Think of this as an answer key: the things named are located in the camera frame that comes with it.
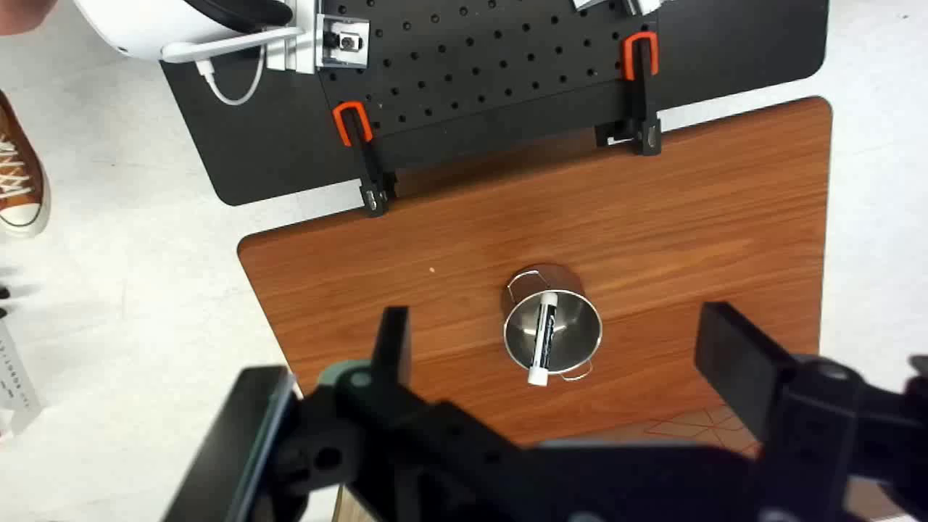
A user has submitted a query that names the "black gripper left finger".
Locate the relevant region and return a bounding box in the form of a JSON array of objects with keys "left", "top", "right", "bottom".
[{"left": 368, "top": 303, "right": 438, "bottom": 418}]

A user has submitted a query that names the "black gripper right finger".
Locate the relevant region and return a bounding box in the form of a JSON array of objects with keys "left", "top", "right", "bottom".
[{"left": 694, "top": 299, "right": 806, "bottom": 441}]

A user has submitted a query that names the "black marker white cap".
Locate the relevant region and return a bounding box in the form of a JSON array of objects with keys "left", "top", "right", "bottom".
[{"left": 526, "top": 292, "right": 567, "bottom": 392}]

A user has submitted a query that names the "steel pot bowl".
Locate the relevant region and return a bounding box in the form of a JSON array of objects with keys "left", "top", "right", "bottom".
[{"left": 499, "top": 260, "right": 610, "bottom": 384}]

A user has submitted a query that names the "orange black bar clamp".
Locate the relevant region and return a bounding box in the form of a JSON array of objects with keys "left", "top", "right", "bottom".
[
  {"left": 330, "top": 99, "right": 400, "bottom": 218},
  {"left": 594, "top": 25, "right": 668, "bottom": 158}
]

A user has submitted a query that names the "white printed paper box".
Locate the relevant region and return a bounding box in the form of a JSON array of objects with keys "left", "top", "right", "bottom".
[{"left": 0, "top": 316, "right": 46, "bottom": 441}]

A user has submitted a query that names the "white VR headset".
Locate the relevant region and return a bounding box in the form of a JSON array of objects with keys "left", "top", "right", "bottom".
[{"left": 69, "top": 0, "right": 306, "bottom": 67}]

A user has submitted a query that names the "orange canvas sneaker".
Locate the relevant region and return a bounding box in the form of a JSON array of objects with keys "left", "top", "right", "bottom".
[{"left": 0, "top": 89, "right": 55, "bottom": 239}]

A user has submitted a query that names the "white charging cable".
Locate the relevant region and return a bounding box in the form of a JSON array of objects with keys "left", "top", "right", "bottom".
[{"left": 195, "top": 51, "right": 271, "bottom": 109}]

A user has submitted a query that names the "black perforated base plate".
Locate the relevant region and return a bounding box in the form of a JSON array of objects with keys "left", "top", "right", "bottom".
[{"left": 161, "top": 0, "right": 833, "bottom": 209}]

